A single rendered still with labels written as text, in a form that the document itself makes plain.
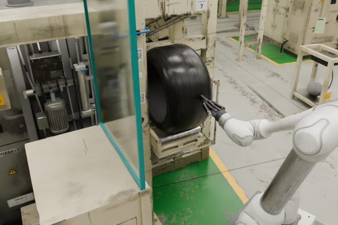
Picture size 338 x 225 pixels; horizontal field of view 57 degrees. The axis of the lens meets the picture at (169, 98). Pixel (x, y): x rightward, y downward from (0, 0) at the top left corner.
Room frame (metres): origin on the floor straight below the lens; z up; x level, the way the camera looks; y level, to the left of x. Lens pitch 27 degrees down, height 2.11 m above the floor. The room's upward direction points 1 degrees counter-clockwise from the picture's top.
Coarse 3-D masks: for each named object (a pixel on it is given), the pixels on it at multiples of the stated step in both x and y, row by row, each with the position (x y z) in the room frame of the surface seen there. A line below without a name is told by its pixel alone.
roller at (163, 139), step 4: (192, 128) 1.87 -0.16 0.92; (196, 128) 1.87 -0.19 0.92; (200, 128) 1.88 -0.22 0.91; (180, 132) 1.82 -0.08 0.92; (184, 132) 1.82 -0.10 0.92; (188, 132) 1.83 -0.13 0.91; (192, 132) 1.85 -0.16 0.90; (196, 132) 1.87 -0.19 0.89; (164, 136) 1.77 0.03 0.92; (168, 136) 1.77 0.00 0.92; (172, 136) 1.78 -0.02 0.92; (176, 136) 1.79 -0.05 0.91; (180, 136) 1.80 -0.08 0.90; (164, 140) 1.75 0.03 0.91; (168, 140) 1.76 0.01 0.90
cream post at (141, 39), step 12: (144, 24) 1.78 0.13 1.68; (144, 36) 1.78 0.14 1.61; (144, 48) 1.78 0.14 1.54; (144, 60) 1.78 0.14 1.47; (144, 72) 1.77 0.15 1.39; (144, 84) 1.77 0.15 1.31; (144, 108) 1.77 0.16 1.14; (144, 120) 1.77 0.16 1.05; (144, 132) 1.76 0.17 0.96; (144, 144) 1.76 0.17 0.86; (144, 156) 1.76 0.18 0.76; (144, 168) 1.76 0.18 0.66
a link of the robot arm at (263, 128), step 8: (304, 112) 1.12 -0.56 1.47; (256, 120) 1.45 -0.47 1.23; (264, 120) 1.44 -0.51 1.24; (280, 120) 1.25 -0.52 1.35; (288, 120) 1.17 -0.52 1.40; (296, 120) 1.13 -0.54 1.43; (256, 128) 1.41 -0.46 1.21; (264, 128) 1.39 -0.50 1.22; (272, 128) 1.35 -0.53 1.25; (280, 128) 1.24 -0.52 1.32; (288, 128) 1.17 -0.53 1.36; (256, 136) 1.39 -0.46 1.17; (264, 136) 1.38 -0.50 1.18
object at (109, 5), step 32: (96, 0) 1.21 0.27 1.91; (128, 0) 0.89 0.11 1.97; (96, 32) 1.26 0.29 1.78; (128, 32) 0.92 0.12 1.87; (96, 64) 1.32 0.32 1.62; (128, 64) 0.94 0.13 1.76; (96, 96) 1.37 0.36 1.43; (128, 96) 0.96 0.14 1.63; (128, 128) 0.99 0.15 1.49; (128, 160) 1.02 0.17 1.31
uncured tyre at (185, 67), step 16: (160, 48) 1.93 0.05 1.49; (176, 48) 1.93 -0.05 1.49; (160, 64) 1.80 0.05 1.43; (176, 64) 1.78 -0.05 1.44; (192, 64) 1.81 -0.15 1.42; (160, 80) 2.22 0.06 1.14; (176, 80) 1.70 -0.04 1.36; (192, 80) 1.73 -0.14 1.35; (208, 80) 1.78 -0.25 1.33; (160, 96) 2.17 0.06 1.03; (176, 96) 1.67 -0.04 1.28; (192, 96) 1.69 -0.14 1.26; (208, 96) 1.74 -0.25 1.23; (160, 112) 2.06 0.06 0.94; (176, 112) 1.66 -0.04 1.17; (192, 112) 1.69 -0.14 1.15; (160, 128) 1.80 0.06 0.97; (176, 128) 1.69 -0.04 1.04
